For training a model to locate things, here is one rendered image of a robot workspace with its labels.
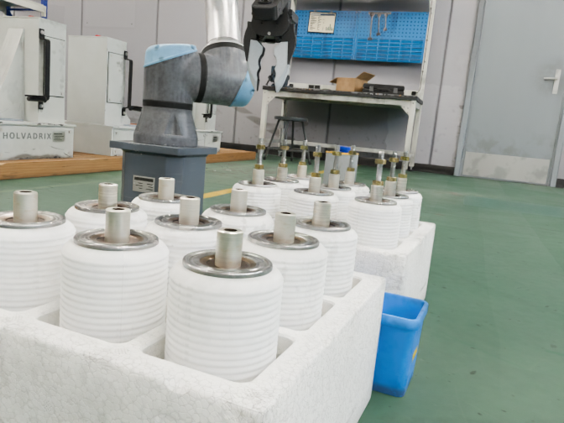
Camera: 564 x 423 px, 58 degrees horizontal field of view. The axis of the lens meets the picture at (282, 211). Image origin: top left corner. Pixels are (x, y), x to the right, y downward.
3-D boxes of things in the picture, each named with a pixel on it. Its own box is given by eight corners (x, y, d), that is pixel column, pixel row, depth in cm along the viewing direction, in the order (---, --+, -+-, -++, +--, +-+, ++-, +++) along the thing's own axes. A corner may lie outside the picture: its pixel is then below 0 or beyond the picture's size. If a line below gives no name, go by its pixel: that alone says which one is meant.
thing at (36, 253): (-50, 392, 53) (-53, 220, 50) (29, 357, 61) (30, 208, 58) (17, 420, 49) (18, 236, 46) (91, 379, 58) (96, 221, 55)
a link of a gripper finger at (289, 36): (298, 64, 96) (295, 15, 94) (296, 63, 94) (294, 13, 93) (273, 66, 97) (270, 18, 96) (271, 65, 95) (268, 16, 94)
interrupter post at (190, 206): (173, 225, 58) (174, 196, 57) (185, 222, 60) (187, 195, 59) (191, 229, 57) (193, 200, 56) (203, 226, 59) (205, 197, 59)
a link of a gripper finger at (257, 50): (263, 93, 102) (274, 46, 100) (255, 91, 97) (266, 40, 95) (249, 90, 103) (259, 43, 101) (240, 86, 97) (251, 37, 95)
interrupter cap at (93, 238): (54, 243, 46) (54, 236, 46) (113, 231, 53) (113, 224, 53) (121, 259, 43) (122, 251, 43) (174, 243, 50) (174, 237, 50)
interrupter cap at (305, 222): (280, 227, 63) (281, 221, 63) (303, 219, 70) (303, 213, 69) (340, 237, 60) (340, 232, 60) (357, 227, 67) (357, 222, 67)
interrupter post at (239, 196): (226, 213, 69) (227, 188, 68) (234, 211, 71) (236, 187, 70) (241, 216, 68) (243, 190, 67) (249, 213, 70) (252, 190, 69)
